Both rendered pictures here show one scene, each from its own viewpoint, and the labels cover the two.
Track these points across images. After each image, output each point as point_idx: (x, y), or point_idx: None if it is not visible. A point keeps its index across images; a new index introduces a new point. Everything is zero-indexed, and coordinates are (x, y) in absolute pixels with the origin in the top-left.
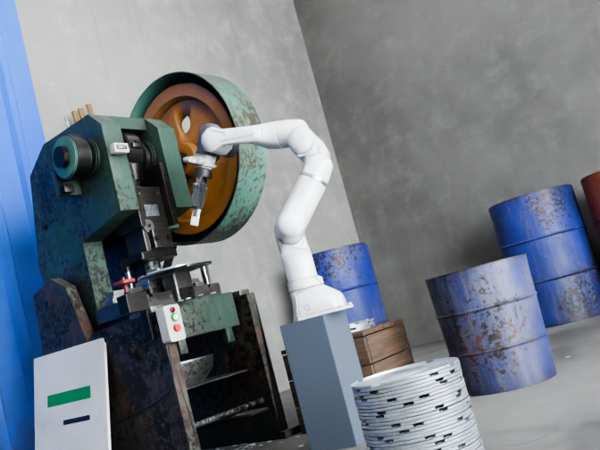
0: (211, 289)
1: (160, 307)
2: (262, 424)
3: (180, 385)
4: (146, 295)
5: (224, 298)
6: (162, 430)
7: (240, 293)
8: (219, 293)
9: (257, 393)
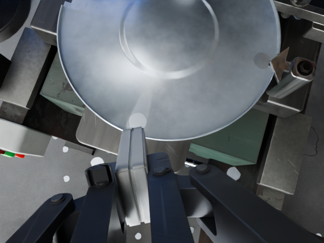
0: (259, 104)
1: (20, 106)
2: (211, 160)
3: (61, 139)
4: (56, 35)
5: (223, 155)
6: None
7: (259, 184)
8: (278, 114)
9: (217, 165)
